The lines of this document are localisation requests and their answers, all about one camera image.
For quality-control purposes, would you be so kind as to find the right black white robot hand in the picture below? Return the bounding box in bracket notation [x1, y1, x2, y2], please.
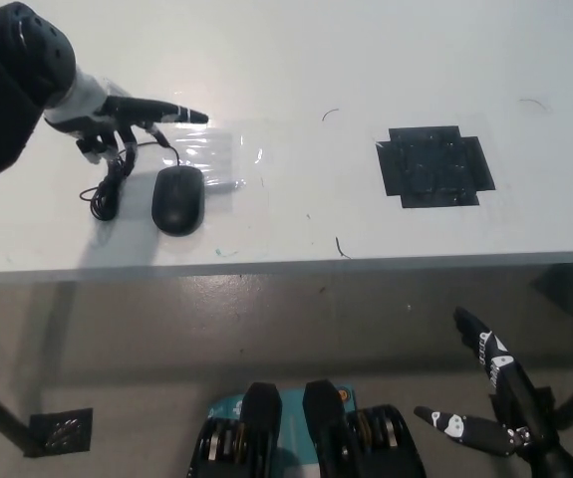
[413, 306, 573, 478]

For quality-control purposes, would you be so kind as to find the black tape patch on table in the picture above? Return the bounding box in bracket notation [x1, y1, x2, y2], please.
[375, 125, 496, 209]

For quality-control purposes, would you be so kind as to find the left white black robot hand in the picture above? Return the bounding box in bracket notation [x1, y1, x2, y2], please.
[43, 72, 210, 176]

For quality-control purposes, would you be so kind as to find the black mouse cable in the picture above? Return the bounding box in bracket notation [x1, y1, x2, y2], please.
[79, 138, 182, 222]

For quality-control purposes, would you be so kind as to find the clear plastic tape sheet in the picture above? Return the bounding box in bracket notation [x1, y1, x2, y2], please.
[158, 117, 267, 200]

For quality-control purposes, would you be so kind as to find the black computer mouse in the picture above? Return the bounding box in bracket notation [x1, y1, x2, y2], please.
[150, 165, 205, 237]

